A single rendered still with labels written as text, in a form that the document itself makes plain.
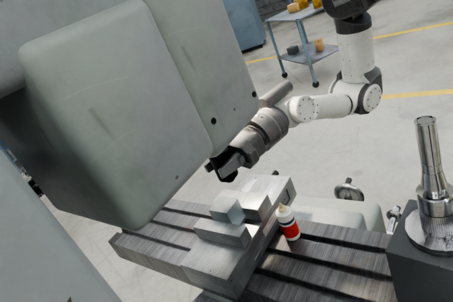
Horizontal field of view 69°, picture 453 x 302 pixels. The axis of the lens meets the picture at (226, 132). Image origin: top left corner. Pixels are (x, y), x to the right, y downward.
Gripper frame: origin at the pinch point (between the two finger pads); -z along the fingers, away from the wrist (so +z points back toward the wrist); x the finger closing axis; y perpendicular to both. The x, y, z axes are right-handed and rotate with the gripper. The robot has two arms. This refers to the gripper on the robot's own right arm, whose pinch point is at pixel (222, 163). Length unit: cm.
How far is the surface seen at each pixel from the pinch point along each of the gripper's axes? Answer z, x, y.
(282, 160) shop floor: 125, -139, 123
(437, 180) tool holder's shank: 6.4, 40.3, -2.4
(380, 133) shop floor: 182, -79, 123
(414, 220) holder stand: 6.9, 36.0, 7.2
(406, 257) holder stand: 1.1, 37.2, 8.7
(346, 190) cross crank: 51, -14, 54
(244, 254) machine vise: -6.4, 2.9, 20.7
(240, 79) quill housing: 6.3, 8.7, -17.3
